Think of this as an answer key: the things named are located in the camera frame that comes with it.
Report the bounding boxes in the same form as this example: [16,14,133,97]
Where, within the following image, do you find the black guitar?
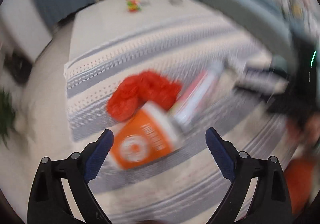
[5,52,32,85]

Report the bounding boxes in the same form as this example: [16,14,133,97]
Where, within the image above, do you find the white coffee table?
[69,0,218,65]

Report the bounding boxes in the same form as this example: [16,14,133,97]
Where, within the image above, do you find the orange plastic bag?
[107,70,182,122]

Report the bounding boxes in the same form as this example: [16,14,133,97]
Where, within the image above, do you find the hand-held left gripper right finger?
[205,127,293,224]

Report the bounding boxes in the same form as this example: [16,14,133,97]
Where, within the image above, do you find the striped tablecloth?
[64,9,300,224]

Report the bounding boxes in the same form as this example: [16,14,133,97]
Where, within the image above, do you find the white bottle with pink label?
[172,62,224,131]

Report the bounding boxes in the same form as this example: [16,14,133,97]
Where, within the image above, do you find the colourful puzzle cube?
[126,0,143,12]

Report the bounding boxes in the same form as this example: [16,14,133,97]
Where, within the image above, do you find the orange paper cup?
[109,101,187,171]

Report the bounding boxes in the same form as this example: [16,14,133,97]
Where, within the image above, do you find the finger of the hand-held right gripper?
[235,69,288,95]

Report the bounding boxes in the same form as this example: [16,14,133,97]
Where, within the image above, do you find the person's right hand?
[287,115,320,150]

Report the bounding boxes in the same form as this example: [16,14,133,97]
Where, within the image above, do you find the green potted plant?
[0,89,17,145]

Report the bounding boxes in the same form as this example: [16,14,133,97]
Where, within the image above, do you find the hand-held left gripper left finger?
[27,129,115,224]

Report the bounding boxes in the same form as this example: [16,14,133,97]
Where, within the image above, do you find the white refrigerator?
[0,0,53,65]

